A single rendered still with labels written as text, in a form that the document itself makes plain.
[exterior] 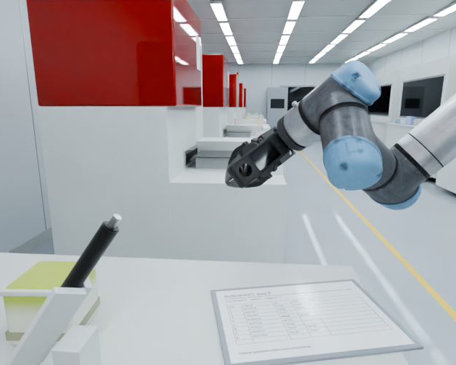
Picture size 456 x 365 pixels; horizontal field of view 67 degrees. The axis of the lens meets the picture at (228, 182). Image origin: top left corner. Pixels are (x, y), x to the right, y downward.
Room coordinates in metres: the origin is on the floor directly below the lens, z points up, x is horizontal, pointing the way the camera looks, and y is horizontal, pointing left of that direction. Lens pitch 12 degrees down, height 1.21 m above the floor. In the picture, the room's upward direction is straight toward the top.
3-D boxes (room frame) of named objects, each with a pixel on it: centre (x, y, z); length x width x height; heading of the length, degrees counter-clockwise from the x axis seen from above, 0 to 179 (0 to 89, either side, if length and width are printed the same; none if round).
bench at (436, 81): (6.36, -3.76, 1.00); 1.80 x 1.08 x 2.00; 175
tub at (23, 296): (0.35, 0.20, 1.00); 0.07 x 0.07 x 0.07; 89
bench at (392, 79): (8.55, -3.95, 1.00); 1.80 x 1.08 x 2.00; 175
